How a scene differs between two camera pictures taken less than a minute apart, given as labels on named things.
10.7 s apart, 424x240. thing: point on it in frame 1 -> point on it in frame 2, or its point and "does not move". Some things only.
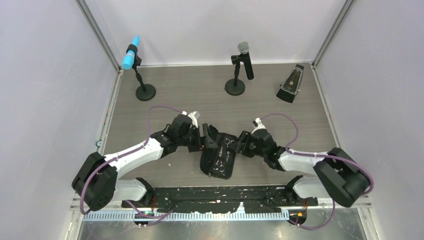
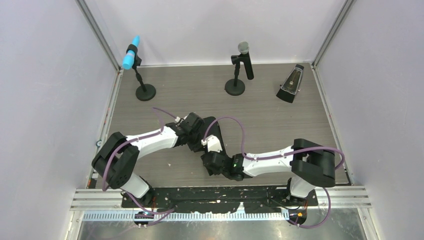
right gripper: (244, 137) -> (212, 172)
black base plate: (250, 198) does not move
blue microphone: (128, 59) does not move
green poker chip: (99, 143) does not move
